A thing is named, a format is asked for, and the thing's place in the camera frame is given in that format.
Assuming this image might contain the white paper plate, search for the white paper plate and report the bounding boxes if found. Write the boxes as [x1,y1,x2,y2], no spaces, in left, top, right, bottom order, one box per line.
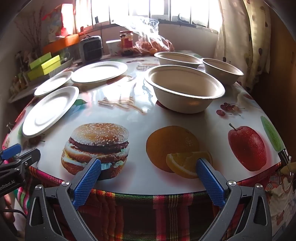
[71,61,128,83]
[22,86,80,139]
[34,71,74,97]

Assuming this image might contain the floral bedding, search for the floral bedding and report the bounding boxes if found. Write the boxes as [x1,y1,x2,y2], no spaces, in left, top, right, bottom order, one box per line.
[264,162,296,234]

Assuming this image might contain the clear plastic bag of oranges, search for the clear plastic bag of oranges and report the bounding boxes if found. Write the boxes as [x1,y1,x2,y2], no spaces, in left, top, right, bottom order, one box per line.
[116,17,175,56]

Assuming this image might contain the green box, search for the green box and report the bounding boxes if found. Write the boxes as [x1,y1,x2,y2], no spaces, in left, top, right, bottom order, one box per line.
[27,55,61,80]
[29,52,52,70]

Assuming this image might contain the striped basket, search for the striped basket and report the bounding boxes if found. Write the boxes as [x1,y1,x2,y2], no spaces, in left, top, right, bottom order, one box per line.
[48,58,74,77]

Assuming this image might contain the white plastic tub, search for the white plastic tub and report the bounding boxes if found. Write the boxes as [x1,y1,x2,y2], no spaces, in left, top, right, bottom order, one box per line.
[106,40,122,57]

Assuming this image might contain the red label glass jar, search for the red label glass jar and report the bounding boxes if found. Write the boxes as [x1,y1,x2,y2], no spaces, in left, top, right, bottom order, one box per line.
[120,31,134,56]

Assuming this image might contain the orange plastic tray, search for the orange plastic tray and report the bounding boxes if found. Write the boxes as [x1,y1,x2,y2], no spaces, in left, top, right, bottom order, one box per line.
[42,34,80,54]

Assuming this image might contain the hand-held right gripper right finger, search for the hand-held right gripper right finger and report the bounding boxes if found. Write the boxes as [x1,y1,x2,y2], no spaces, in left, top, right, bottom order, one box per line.
[195,158,272,241]

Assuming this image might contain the dried branches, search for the dried branches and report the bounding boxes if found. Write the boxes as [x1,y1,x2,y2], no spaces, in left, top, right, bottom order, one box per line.
[15,7,47,56]

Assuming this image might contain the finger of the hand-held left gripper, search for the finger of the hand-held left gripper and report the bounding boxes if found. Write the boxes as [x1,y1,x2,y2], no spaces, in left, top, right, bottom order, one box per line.
[0,143,22,161]
[9,148,41,173]

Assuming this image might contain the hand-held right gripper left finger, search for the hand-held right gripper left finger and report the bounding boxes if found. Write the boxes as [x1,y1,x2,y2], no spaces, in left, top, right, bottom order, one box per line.
[25,158,102,241]

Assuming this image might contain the black cable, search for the black cable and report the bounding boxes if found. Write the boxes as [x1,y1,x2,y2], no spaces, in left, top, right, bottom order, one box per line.
[0,209,28,219]

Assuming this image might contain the black binder clip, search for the black binder clip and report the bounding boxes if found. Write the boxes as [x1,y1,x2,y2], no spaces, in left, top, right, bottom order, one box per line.
[279,149,292,172]

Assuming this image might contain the beige paper bowl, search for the beige paper bowl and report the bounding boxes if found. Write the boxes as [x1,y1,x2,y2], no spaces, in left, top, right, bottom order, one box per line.
[144,65,226,114]
[154,52,203,69]
[202,58,244,85]

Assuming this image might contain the barred window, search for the barred window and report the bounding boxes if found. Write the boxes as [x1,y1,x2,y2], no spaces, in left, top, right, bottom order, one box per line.
[90,0,220,30]

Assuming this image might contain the small grey heater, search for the small grey heater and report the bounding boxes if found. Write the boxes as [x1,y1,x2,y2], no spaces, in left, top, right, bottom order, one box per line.
[79,35,103,62]

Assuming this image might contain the colourful gift bag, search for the colourful gift bag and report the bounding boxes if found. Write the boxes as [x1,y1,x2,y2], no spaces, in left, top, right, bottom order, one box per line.
[43,4,74,43]

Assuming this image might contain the brown wooden wardrobe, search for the brown wooden wardrobe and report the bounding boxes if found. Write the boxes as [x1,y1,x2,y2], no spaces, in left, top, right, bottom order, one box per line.
[250,9,296,163]

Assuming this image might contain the heart print curtain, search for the heart print curtain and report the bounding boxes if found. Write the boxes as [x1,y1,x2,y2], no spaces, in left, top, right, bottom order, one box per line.
[214,0,272,91]

